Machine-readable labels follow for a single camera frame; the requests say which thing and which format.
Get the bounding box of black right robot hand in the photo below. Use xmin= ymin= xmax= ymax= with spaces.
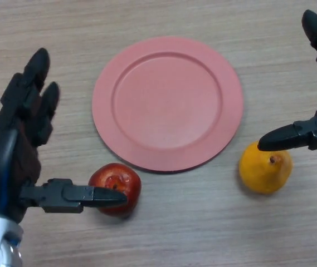
xmin=258 ymin=0 xmax=317 ymax=152

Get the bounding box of red apple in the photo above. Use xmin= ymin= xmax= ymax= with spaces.
xmin=87 ymin=163 xmax=142 ymax=217

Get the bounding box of pink round plate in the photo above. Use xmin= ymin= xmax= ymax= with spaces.
xmin=91 ymin=36 xmax=245 ymax=174

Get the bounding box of yellow pear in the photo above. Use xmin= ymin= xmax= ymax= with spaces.
xmin=238 ymin=141 xmax=294 ymax=195

